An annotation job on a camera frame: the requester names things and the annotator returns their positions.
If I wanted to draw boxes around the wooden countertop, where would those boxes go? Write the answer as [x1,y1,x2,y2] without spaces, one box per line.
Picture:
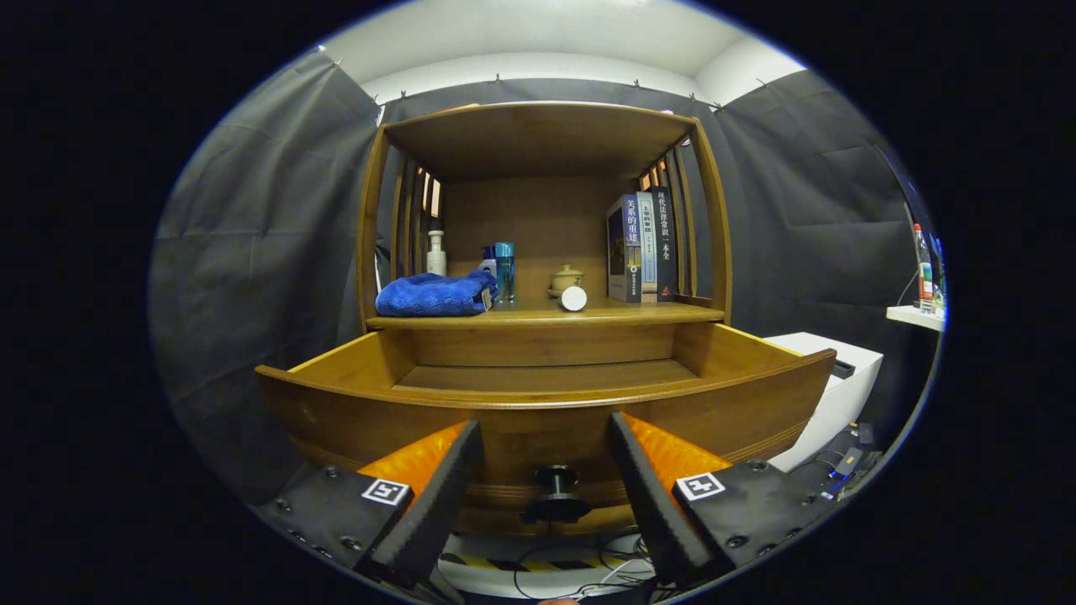
[367,294,725,330]

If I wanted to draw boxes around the white shelf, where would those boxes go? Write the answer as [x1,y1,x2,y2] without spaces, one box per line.
[886,304,947,332]

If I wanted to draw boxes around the clear bottle red label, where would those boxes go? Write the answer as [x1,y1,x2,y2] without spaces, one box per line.
[914,223,935,313]

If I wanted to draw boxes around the white box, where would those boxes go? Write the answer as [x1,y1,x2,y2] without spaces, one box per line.
[763,332,884,473]

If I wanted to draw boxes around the light blue book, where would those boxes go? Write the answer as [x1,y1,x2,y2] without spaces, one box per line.
[636,192,659,303]

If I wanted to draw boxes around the wooden drawer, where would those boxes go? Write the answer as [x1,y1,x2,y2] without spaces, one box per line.
[255,322,838,539]

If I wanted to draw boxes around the black floor cables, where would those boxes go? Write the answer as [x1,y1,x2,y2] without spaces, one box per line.
[454,528,658,602]

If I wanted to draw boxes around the blue towel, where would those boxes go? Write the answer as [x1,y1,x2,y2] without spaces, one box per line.
[375,269,498,318]

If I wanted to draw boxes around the teal bottle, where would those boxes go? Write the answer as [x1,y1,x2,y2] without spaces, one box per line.
[494,242,515,304]

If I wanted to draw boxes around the black backdrop cloth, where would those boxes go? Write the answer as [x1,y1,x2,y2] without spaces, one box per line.
[150,46,926,505]

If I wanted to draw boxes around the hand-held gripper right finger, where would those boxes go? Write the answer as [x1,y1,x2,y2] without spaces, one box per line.
[609,412,835,589]

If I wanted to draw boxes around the grey book blue spine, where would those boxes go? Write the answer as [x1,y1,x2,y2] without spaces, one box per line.
[607,195,644,304]

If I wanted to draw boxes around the black book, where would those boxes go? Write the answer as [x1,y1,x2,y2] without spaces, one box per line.
[654,187,678,302]

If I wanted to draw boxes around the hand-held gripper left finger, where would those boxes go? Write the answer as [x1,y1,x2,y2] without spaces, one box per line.
[252,420,485,591]

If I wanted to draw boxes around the black power strip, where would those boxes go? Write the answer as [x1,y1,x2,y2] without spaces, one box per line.
[825,424,880,498]

